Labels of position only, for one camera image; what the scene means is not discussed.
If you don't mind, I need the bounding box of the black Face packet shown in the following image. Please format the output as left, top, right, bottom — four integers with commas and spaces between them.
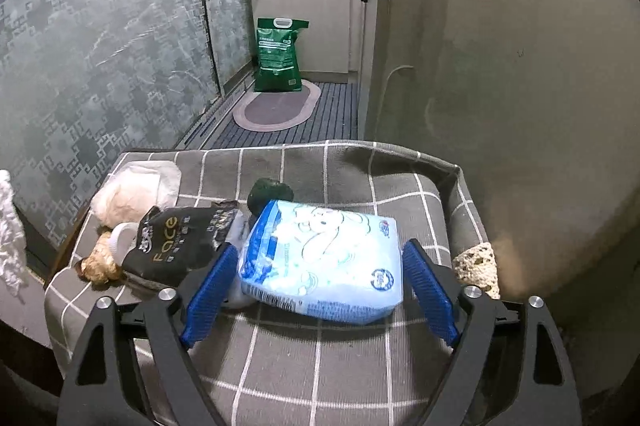
122, 201, 246, 290

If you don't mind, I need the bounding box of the light blue tissue pack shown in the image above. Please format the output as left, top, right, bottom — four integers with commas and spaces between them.
239, 201, 404, 325

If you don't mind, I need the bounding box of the dark green wrapper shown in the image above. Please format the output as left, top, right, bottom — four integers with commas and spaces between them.
246, 178, 294, 217

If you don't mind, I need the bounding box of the white kitchen cabinet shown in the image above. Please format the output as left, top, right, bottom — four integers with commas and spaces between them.
252, 0, 424, 140

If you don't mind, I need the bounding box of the beige sponge piece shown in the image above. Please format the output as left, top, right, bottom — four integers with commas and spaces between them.
451, 242, 500, 300

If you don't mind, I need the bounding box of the crumpled white plastic bag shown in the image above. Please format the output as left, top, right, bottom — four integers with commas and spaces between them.
90, 160, 181, 229

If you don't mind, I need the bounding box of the blue striped floor runner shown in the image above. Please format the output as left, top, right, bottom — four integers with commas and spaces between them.
200, 82, 358, 150

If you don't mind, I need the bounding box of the oval grey floor mat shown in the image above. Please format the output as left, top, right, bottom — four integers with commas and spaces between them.
232, 79, 321, 132

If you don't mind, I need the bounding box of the grey refrigerator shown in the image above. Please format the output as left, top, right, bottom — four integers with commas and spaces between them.
364, 0, 640, 302

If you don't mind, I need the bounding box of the green rice bag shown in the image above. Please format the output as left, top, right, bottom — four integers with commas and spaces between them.
254, 18, 309, 92

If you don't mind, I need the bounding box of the frosted patterned glass door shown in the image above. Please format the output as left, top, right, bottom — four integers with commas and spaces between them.
1, 0, 254, 246

